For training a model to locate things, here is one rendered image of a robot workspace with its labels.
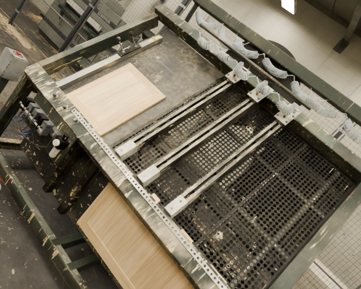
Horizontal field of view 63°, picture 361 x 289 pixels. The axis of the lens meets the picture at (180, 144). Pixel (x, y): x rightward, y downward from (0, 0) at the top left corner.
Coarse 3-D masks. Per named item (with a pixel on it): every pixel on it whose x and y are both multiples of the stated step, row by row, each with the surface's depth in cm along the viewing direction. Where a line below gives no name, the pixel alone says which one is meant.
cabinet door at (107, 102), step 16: (128, 64) 228; (96, 80) 216; (112, 80) 218; (128, 80) 219; (144, 80) 221; (80, 96) 207; (96, 96) 208; (112, 96) 210; (128, 96) 211; (144, 96) 212; (160, 96) 213; (96, 112) 201; (112, 112) 202; (128, 112) 203; (96, 128) 193; (112, 128) 195
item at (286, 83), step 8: (248, 48) 264; (280, 48) 252; (232, 56) 269; (256, 56) 260; (248, 64) 263; (256, 64) 259; (272, 64) 254; (256, 72) 258; (272, 72) 253; (280, 80) 250; (288, 80) 247; (296, 80) 245; (272, 88) 252; (280, 88) 250; (288, 88) 247; (288, 96) 246; (256, 112) 256
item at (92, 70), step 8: (160, 40) 247; (144, 48) 240; (112, 56) 228; (128, 56) 234; (96, 64) 222; (104, 64) 223; (112, 64) 228; (80, 72) 216; (88, 72) 217; (96, 72) 222; (64, 80) 211; (72, 80) 211; (80, 80) 217; (64, 88) 211
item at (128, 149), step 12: (228, 84) 219; (204, 96) 210; (216, 96) 215; (180, 108) 202; (192, 108) 203; (168, 120) 197; (180, 120) 202; (144, 132) 189; (156, 132) 190; (132, 144) 183; (144, 144) 189; (120, 156) 178
